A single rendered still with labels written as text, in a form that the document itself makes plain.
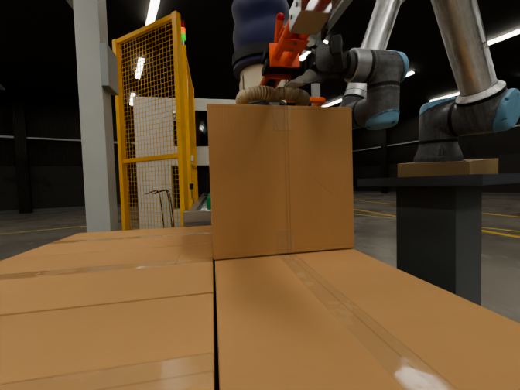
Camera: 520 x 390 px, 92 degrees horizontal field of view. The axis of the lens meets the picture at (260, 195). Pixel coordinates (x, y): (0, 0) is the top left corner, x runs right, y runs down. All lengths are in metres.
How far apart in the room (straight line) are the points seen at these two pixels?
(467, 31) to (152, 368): 1.24
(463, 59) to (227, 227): 1.01
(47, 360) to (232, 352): 0.21
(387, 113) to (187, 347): 0.75
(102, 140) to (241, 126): 1.61
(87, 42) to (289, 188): 2.00
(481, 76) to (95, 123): 2.17
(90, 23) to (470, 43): 2.23
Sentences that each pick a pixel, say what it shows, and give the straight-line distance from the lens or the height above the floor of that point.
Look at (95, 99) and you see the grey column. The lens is 2.25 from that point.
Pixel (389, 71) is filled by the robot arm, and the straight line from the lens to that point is 0.87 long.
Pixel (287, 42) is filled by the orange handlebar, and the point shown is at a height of 1.06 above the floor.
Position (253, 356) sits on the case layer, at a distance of 0.34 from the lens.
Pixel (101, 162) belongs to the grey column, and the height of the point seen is 0.93.
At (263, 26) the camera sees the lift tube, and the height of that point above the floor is 1.26.
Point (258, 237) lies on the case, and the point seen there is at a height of 0.60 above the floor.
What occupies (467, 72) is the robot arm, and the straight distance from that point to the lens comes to 1.26.
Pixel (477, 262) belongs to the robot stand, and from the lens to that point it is 1.53.
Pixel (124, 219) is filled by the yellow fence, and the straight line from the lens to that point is 2.69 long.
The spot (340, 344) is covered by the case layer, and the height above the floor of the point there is 0.54.
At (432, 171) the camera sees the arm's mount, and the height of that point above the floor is 0.77.
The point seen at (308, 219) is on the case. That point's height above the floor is 0.64.
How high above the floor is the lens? 0.74
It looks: 2 degrees down
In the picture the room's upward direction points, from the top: 2 degrees counter-clockwise
